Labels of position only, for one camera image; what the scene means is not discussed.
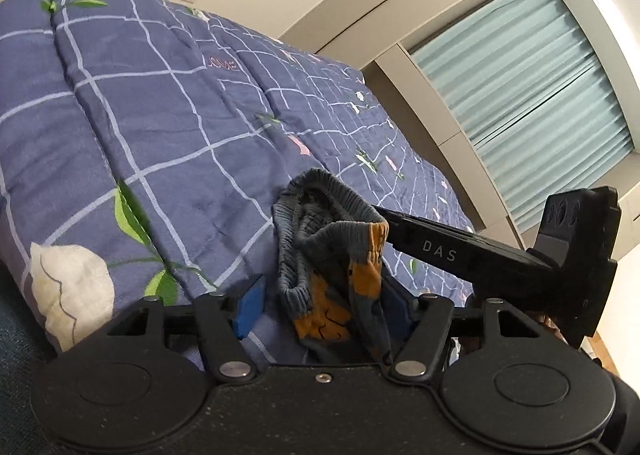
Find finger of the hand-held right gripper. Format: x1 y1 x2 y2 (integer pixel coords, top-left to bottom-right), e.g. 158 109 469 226
372 206 557 284

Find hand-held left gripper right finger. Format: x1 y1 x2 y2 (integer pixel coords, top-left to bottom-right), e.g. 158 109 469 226
382 278 589 384

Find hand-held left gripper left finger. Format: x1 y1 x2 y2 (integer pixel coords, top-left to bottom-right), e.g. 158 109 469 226
60 274 266 384

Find blue pants with orange print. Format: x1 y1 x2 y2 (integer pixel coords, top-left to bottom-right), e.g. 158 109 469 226
272 167 397 366

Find person's right hand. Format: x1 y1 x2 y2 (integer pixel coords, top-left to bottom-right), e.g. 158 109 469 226
530 313 569 344

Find light blue curtain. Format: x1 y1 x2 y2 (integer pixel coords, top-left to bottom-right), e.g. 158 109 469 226
409 0 637 237

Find purple checked floral blanket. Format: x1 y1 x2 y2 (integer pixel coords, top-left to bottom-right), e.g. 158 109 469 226
0 0 477 367

